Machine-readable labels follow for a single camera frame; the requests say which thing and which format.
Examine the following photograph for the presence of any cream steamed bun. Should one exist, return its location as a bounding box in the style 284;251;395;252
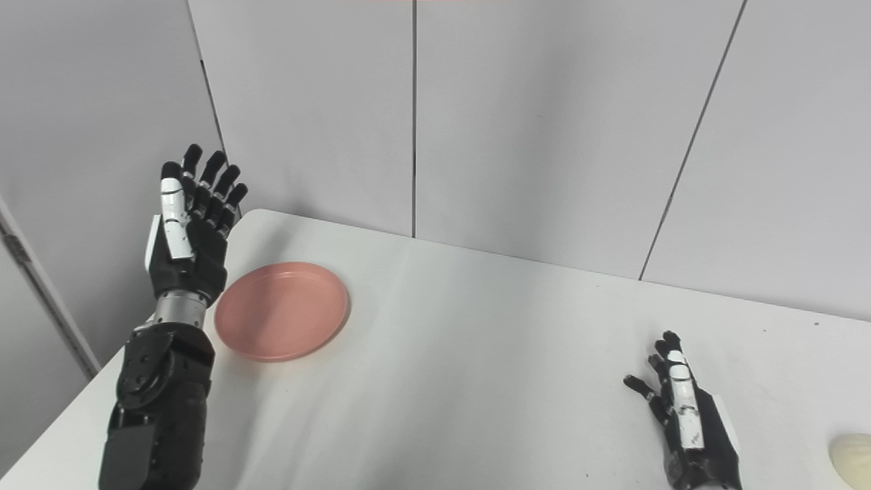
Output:
828;433;871;490

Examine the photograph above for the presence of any pink round plate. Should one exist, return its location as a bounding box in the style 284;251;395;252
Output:
214;261;350;363

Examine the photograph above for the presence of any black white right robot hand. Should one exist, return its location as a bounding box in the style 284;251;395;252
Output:
623;331;744;490

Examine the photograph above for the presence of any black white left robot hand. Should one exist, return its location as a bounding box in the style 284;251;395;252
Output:
145;144;249;304

